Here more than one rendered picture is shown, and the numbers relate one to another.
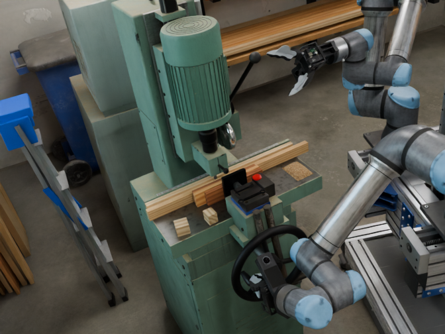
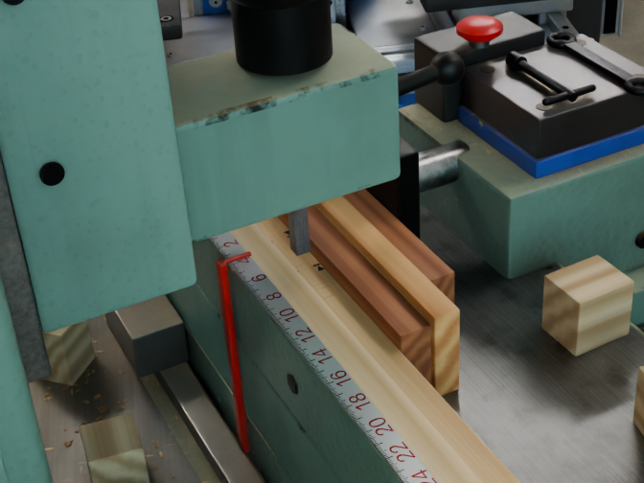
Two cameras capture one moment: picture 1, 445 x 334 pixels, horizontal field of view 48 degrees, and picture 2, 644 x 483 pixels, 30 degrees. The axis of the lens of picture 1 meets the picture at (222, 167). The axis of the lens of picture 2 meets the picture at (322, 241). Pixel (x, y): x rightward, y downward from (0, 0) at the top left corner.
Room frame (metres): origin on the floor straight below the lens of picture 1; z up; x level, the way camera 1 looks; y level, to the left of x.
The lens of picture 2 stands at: (1.42, 0.61, 1.34)
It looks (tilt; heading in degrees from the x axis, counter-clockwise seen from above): 34 degrees down; 269
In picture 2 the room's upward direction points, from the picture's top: 4 degrees counter-clockwise
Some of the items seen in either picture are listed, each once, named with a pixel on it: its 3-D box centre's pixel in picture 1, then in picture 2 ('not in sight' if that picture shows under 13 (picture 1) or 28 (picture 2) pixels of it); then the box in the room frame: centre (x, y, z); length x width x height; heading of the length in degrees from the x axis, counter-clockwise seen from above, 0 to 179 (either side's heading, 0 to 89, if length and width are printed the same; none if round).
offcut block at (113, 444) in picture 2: not in sight; (115, 458); (1.55, 0.05, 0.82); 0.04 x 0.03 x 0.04; 105
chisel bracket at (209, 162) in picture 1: (210, 158); (256, 142); (1.44, 0.04, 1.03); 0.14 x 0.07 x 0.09; 23
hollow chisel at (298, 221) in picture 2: not in sight; (297, 214); (1.42, 0.03, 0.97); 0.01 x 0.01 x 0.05; 23
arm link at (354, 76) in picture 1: (358, 71); not in sight; (1.52, -0.50, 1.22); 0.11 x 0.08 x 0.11; 58
